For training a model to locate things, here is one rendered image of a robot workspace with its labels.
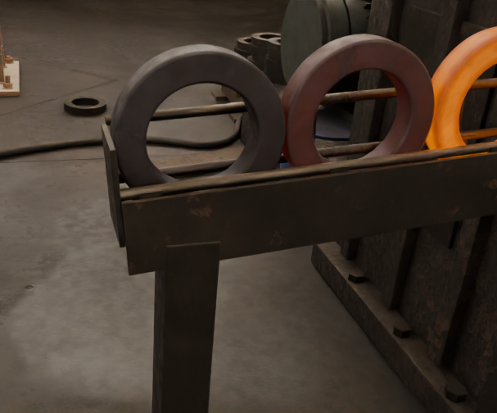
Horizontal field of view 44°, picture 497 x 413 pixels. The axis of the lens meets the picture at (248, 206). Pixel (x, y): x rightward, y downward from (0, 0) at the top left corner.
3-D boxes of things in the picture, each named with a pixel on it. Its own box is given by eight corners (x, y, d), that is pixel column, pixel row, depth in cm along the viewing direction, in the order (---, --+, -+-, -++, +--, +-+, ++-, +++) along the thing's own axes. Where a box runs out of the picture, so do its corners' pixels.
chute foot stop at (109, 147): (110, 215, 70) (101, 124, 65) (115, 215, 70) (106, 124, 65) (119, 247, 64) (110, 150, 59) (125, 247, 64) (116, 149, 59)
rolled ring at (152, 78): (287, 39, 62) (276, 33, 65) (99, 61, 57) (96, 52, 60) (288, 204, 71) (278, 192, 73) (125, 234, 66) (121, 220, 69)
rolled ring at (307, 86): (449, 33, 67) (431, 27, 70) (288, 43, 62) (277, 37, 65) (424, 188, 76) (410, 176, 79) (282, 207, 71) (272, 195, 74)
